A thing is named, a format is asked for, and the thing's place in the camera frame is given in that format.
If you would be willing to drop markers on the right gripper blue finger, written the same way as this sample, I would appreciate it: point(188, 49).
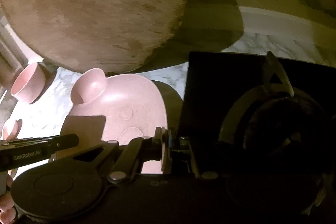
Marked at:
point(143, 149)

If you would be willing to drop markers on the pink bear-shaped plate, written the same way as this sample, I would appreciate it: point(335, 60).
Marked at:
point(120, 108)

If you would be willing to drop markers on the person's left hand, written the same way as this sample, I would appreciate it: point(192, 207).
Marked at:
point(8, 212)

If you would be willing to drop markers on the small pink heart dish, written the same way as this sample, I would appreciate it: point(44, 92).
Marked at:
point(11, 129)

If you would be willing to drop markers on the pink round bowl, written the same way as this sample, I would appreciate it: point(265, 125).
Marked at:
point(29, 84)

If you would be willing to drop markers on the black induction cooktop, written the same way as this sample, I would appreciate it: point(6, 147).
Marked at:
point(242, 110)

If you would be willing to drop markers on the round wooden cutting board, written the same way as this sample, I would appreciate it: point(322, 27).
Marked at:
point(116, 36)

